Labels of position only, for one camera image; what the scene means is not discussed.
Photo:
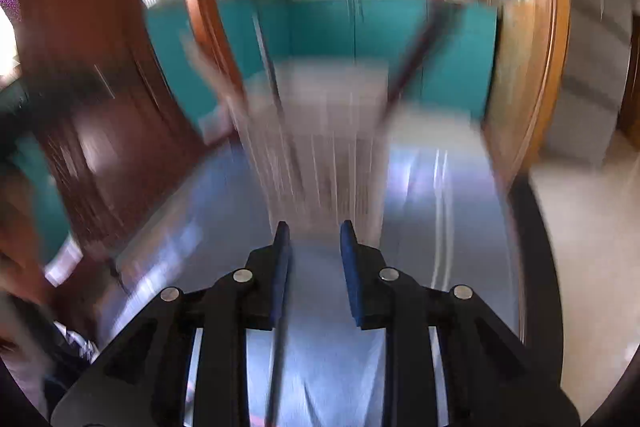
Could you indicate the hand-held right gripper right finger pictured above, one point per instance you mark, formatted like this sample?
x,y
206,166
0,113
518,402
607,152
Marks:
x,y
349,277

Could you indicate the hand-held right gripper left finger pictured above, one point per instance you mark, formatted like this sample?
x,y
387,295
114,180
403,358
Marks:
x,y
283,277

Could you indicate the white plastic lattice basket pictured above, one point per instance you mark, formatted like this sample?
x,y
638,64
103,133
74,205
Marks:
x,y
320,147

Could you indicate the black chopstick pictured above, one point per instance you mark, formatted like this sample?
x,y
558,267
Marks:
x,y
270,72

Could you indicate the reddish brown chopstick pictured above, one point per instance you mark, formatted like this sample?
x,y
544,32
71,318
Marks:
x,y
415,57

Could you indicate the blue cloth with pink stripes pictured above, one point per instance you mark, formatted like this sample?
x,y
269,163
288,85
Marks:
x,y
440,257

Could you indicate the carved dark wooden chair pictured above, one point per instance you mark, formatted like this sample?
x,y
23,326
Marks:
x,y
125,132

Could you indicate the teal cabinet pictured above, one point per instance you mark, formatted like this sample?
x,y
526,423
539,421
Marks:
x,y
325,27

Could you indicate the wooden door frame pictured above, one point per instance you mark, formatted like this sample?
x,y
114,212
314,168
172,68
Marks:
x,y
530,57

